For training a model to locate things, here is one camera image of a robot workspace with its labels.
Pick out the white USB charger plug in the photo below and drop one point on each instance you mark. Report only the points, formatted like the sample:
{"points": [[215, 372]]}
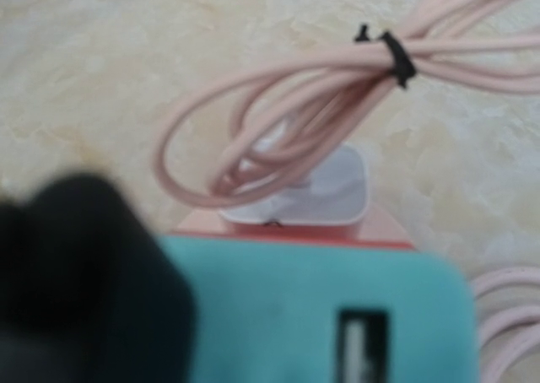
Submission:
{"points": [[335, 193]]}

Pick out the red cube socket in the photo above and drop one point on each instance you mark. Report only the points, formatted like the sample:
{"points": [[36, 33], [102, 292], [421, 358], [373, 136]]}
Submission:
{"points": [[377, 230]]}

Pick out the teal USB charger plug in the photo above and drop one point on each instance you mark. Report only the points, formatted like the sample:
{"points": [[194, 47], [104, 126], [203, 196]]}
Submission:
{"points": [[273, 311]]}

